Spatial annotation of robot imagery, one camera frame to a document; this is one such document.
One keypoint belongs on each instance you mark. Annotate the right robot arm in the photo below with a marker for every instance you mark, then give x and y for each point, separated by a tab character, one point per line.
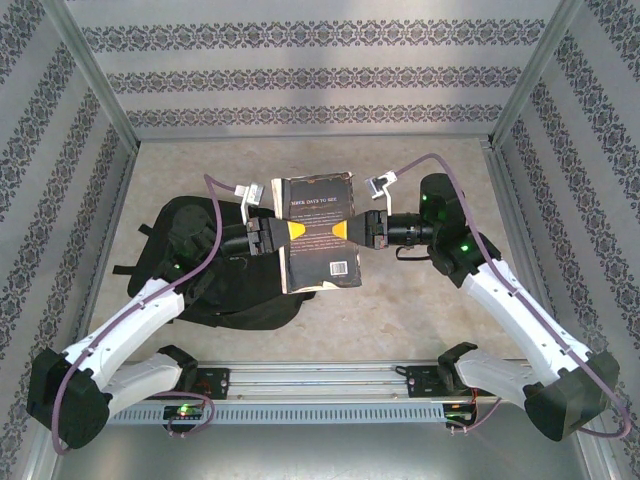
525	315

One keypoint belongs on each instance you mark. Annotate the aluminium table side rail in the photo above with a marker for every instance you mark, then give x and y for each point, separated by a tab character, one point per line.
128	167
497	170

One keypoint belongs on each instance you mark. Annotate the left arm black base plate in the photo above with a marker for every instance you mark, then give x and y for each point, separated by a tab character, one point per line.
217	382

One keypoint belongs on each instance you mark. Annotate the aluminium wall base strip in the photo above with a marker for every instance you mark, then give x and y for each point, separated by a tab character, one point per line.
425	138

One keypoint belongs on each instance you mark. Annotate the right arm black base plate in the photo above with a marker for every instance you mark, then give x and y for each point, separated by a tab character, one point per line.
422	382

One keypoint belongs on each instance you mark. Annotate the aluminium frame post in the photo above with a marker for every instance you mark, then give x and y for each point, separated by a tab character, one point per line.
532	75
95	75

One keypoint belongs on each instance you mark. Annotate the grey metal sheet panel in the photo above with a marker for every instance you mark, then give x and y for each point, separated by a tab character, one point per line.
320	450

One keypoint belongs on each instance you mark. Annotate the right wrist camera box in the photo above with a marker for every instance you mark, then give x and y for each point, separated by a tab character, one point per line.
380	186

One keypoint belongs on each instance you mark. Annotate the aluminium mounting rail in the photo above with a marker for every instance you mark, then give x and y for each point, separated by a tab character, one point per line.
320	380

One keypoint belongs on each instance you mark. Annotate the black backpack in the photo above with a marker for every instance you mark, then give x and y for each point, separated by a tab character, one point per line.
240	300

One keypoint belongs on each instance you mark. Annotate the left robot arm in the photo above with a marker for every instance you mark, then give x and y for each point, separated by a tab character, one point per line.
125	325

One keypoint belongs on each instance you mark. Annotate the dark book white text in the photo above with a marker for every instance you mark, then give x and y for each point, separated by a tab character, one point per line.
320	200

